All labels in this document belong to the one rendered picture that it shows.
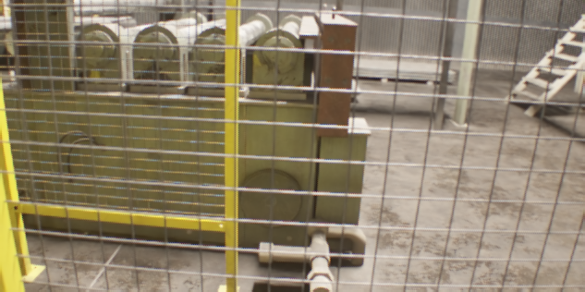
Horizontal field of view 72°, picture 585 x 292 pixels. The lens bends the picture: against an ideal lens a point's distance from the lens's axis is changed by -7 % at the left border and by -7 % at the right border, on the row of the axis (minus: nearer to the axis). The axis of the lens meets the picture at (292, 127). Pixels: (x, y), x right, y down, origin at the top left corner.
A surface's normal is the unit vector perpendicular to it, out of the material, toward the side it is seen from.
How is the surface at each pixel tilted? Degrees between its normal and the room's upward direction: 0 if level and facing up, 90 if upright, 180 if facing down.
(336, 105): 90
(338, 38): 90
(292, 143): 90
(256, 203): 90
